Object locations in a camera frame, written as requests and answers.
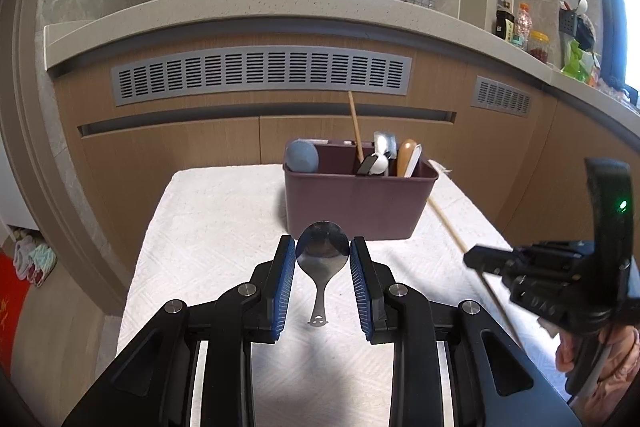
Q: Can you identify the white textured table cloth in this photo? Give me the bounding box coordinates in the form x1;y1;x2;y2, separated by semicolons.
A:
118;165;564;426

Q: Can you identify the small grey vent grille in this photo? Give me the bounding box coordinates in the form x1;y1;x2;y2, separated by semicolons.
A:
471;76;532;117

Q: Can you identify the long grey vent grille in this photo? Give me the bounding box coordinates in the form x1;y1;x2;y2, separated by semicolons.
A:
111;46;412;106

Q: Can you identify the wooden spoon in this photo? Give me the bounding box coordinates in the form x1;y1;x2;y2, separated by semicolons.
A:
396;139;418;178

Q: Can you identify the white round ladle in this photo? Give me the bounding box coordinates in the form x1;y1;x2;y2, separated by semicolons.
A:
369;150;390;176

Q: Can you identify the wooden chopstick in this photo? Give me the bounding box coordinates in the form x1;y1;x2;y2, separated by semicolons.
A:
427;197;524;348
347;90;364;164

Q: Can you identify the person's right hand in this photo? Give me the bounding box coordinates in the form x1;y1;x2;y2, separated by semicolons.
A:
570;325;639;426

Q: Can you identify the red-filled jar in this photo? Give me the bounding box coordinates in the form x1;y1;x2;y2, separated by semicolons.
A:
527;30;550;64

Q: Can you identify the maroon plastic utensil caddy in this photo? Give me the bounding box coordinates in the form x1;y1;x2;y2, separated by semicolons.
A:
283;142;438;241

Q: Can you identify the dark soy sauce bottle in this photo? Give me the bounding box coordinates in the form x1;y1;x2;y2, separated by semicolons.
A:
495;1;514;42

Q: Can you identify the grey countertop utensil holder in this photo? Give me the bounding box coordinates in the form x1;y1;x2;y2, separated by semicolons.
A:
559;0;597;52

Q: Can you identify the white plastic spoon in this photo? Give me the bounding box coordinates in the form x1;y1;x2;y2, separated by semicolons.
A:
404;144;422;178

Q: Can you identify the metal spatula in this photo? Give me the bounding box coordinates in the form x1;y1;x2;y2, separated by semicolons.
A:
373;131;398;159

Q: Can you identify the clear seasoning bottle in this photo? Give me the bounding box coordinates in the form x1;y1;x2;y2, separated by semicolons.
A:
512;2;533;49

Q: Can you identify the smiley-face metal spoon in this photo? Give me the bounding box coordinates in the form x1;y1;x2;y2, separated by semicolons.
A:
295;221;350;327

